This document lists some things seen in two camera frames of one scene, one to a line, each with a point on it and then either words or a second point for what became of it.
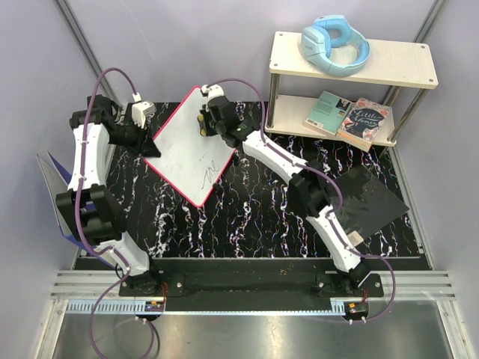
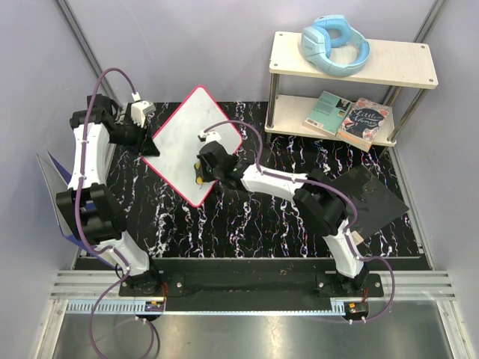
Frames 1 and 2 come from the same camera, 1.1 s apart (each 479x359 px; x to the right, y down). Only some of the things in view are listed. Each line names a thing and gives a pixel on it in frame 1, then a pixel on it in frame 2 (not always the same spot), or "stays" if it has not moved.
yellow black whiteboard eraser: [201, 123] → [199, 178]
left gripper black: [149, 147] stays
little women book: [363, 123] stays
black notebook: [367, 203] stays
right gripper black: [206, 117] → [206, 179]
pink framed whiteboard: [195, 165] stays
